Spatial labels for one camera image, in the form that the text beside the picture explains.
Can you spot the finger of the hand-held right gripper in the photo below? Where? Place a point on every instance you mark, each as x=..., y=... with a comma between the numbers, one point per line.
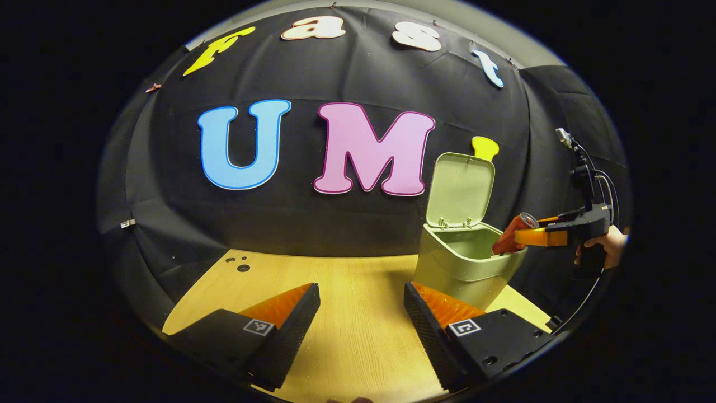
x=549, y=220
x=542, y=238

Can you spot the wooden desktop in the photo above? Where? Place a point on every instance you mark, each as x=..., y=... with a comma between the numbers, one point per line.
x=358, y=291

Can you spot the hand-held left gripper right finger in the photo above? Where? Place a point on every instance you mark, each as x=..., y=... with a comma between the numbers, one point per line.
x=428, y=341

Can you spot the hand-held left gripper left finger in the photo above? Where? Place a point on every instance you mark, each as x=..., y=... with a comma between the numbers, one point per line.
x=291, y=341

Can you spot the pale green desktop garbage bin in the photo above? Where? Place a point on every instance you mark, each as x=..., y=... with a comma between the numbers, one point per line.
x=461, y=190

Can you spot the red pop can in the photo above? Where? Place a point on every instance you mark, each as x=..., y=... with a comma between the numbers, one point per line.
x=510, y=238

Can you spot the copper cloth clip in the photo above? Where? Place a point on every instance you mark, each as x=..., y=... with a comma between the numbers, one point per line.
x=152, y=87

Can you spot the black backdrop cloth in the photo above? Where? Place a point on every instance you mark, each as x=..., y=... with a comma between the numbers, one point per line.
x=313, y=224

